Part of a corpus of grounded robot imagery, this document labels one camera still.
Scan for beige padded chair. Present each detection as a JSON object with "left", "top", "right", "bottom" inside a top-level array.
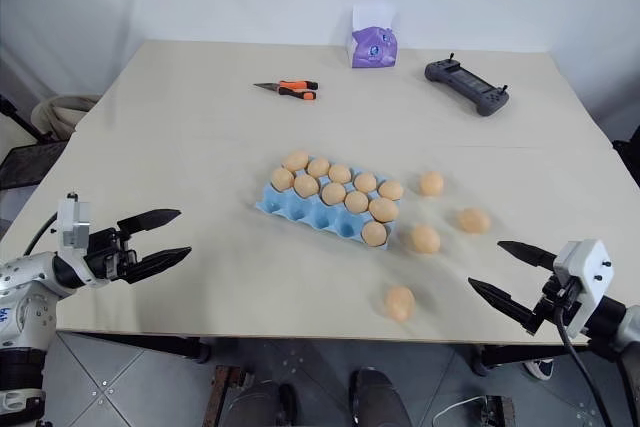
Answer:
[{"left": 31, "top": 94, "right": 102, "bottom": 142}]

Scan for rusty brown metal bracket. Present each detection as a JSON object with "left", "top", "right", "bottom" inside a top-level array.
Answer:
[
  {"left": 211, "top": 365, "right": 242, "bottom": 427},
  {"left": 480, "top": 394, "right": 517, "bottom": 427}
]

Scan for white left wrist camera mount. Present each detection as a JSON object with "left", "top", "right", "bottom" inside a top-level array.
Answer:
[{"left": 56, "top": 191, "right": 93, "bottom": 252}]

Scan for black tripod stand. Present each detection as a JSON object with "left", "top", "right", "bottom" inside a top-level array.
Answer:
[{"left": 0, "top": 94, "right": 47, "bottom": 144}]

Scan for grey remote controller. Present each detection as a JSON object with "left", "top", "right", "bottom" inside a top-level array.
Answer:
[{"left": 424, "top": 51, "right": 512, "bottom": 118}]

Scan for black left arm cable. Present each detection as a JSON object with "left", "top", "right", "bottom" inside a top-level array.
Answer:
[{"left": 22, "top": 211, "right": 61, "bottom": 259}]

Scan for white floor cable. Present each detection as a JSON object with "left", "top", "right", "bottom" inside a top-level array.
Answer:
[{"left": 431, "top": 394, "right": 485, "bottom": 424}]

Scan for blue shoe white sole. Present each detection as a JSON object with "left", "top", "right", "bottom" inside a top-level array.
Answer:
[{"left": 521, "top": 356, "right": 556, "bottom": 381}]

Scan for blue egg tray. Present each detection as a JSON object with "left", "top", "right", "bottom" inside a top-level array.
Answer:
[{"left": 254, "top": 165, "right": 402, "bottom": 251}]

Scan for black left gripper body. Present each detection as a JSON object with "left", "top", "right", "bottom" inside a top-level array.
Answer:
[{"left": 84, "top": 225, "right": 142, "bottom": 285}]

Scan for dark rounded shape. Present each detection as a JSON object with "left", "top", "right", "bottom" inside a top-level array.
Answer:
[
  {"left": 225, "top": 378, "right": 297, "bottom": 427},
  {"left": 348, "top": 367, "right": 404, "bottom": 427}
]

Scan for black table frame bar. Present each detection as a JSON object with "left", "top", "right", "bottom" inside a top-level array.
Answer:
[
  {"left": 471, "top": 344, "right": 557, "bottom": 377},
  {"left": 57, "top": 330, "right": 212, "bottom": 365}
]

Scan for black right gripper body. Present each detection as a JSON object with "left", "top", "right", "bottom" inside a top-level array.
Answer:
[{"left": 529, "top": 274, "right": 582, "bottom": 333}]

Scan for brown egg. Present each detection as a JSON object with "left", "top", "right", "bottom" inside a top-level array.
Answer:
[
  {"left": 306, "top": 157, "right": 332, "bottom": 179},
  {"left": 282, "top": 149, "right": 310, "bottom": 173},
  {"left": 418, "top": 170, "right": 445, "bottom": 198},
  {"left": 409, "top": 225, "right": 442, "bottom": 255},
  {"left": 353, "top": 171, "right": 379, "bottom": 194},
  {"left": 270, "top": 167, "right": 296, "bottom": 193},
  {"left": 378, "top": 180, "right": 405, "bottom": 202},
  {"left": 456, "top": 207, "right": 492, "bottom": 235},
  {"left": 384, "top": 285, "right": 417, "bottom": 322},
  {"left": 344, "top": 190, "right": 372, "bottom": 215},
  {"left": 360, "top": 220, "right": 389, "bottom": 249},
  {"left": 327, "top": 163, "right": 353, "bottom": 185},
  {"left": 293, "top": 174, "right": 321, "bottom": 199},
  {"left": 368, "top": 197, "right": 401, "bottom": 224},
  {"left": 320, "top": 181, "right": 348, "bottom": 206}
]

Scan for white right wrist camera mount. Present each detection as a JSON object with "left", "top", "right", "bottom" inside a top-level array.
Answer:
[{"left": 552, "top": 239, "right": 613, "bottom": 337}]

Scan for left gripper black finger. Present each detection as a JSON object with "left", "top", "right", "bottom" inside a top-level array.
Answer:
[
  {"left": 116, "top": 208, "right": 182, "bottom": 235},
  {"left": 124, "top": 246, "right": 193, "bottom": 285}
]

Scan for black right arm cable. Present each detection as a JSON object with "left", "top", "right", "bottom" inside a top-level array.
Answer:
[{"left": 553, "top": 304, "right": 615, "bottom": 427}]

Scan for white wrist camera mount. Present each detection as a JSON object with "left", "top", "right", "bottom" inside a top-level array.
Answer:
[
  {"left": 56, "top": 191, "right": 93, "bottom": 252},
  {"left": 552, "top": 239, "right": 613, "bottom": 337}
]

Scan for orange and black pliers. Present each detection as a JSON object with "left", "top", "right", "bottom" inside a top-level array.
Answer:
[{"left": 252, "top": 78, "right": 320, "bottom": 102}]

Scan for black equipment piece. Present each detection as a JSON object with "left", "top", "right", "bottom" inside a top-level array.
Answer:
[{"left": 611, "top": 123, "right": 640, "bottom": 189}]

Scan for black mesh panel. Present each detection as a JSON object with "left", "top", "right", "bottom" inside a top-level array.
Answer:
[{"left": 0, "top": 140, "right": 70, "bottom": 193}]

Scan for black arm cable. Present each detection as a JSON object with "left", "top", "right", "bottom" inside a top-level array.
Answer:
[
  {"left": 553, "top": 304, "right": 615, "bottom": 427},
  {"left": 22, "top": 211, "right": 61, "bottom": 259}
]

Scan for purple tissue box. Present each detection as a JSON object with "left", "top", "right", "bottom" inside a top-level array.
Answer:
[{"left": 349, "top": 2, "right": 400, "bottom": 70}]

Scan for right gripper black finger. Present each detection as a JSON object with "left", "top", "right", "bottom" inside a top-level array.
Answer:
[
  {"left": 497, "top": 240, "right": 558, "bottom": 271},
  {"left": 467, "top": 276, "right": 539, "bottom": 335}
]

